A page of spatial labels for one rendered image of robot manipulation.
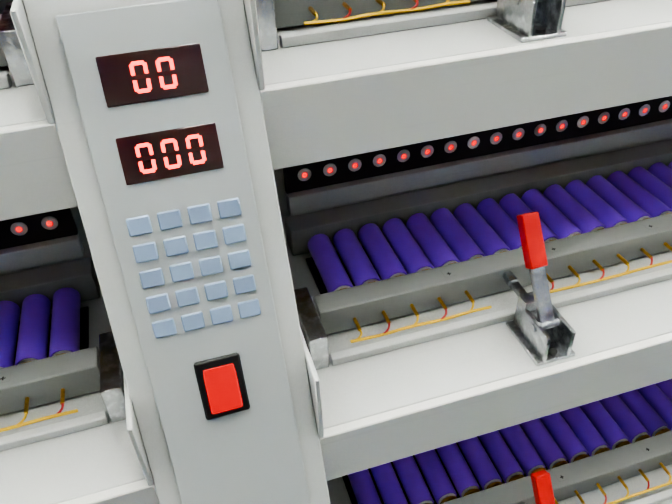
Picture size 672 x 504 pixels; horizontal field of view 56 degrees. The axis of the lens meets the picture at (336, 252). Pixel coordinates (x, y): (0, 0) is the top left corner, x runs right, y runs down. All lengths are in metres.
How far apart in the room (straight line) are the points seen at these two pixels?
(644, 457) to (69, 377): 0.45
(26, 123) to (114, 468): 0.19
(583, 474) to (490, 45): 0.36
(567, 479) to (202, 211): 0.39
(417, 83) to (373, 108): 0.03
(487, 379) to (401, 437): 0.06
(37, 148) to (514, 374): 0.30
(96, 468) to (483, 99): 0.30
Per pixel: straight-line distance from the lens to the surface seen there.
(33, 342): 0.46
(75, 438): 0.42
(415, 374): 0.41
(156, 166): 0.31
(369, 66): 0.34
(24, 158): 0.33
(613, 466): 0.60
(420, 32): 0.38
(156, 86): 0.31
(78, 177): 0.32
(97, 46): 0.31
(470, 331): 0.44
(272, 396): 0.36
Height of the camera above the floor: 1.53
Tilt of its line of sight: 18 degrees down
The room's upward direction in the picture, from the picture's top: 8 degrees counter-clockwise
